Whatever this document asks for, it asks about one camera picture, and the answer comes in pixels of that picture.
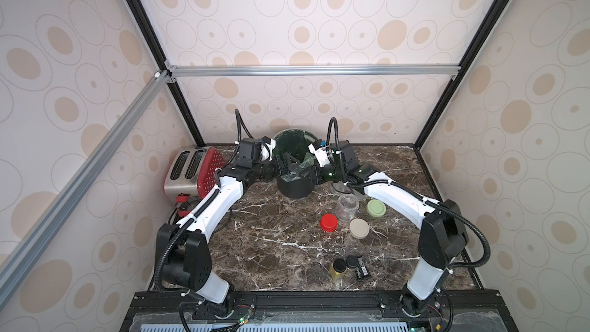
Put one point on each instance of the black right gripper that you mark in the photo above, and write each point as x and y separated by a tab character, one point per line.
311	165

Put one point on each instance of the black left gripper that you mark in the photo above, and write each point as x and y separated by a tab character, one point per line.
278	169

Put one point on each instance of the clear oatmeal jar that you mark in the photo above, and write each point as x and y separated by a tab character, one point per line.
339	188

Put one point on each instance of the red jar lid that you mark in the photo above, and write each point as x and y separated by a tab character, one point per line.
329	223

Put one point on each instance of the light green jar lid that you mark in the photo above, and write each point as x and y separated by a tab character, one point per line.
376	208

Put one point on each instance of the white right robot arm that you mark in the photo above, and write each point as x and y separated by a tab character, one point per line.
442	228

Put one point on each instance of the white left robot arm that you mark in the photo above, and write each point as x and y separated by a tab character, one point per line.
182	262

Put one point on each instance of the black trash bin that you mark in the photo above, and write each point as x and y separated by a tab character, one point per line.
295	185

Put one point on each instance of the red polka dot toaster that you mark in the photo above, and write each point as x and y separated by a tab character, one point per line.
192	172

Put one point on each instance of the dark spice jar black lid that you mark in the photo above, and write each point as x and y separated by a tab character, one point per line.
353	264

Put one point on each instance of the yellow spice jar black lid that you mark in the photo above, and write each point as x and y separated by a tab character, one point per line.
338	269

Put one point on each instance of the small black box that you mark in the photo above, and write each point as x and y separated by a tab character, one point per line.
362	272

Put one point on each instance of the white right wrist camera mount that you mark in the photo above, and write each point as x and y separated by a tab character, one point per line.
321	152

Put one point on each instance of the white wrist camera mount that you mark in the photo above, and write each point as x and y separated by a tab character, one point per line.
321	152
267	147

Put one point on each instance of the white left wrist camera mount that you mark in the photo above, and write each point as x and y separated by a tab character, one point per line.
267	147

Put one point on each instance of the aluminium frame rail back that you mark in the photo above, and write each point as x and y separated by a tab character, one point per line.
312	70

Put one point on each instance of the aluminium frame rail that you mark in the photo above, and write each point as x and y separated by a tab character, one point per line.
34	244
312	70

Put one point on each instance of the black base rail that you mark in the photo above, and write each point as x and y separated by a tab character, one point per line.
386	304

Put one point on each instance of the aluminium frame rail left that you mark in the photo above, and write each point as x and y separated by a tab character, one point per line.
34	244

